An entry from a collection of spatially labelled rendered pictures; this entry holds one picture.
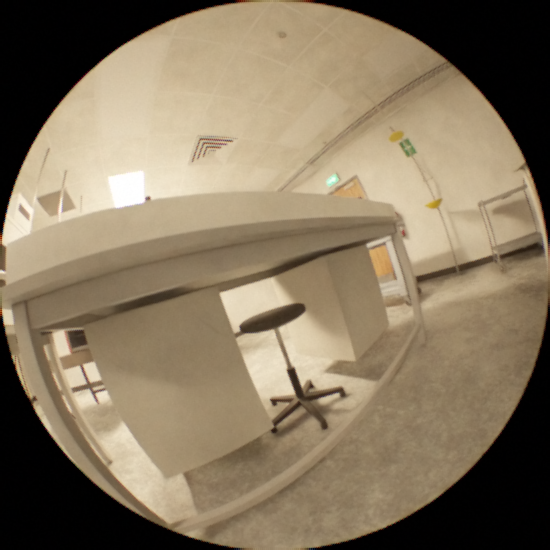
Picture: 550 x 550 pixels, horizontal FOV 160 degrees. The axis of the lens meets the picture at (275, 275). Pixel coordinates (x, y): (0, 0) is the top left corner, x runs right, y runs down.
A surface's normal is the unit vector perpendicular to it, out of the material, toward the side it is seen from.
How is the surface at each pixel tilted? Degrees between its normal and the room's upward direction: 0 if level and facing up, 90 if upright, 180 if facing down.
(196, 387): 90
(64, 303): 90
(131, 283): 90
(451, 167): 90
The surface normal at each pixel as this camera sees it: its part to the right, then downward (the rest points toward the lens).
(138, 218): 0.53, -0.22
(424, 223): -0.79, 0.24
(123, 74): 0.32, 0.95
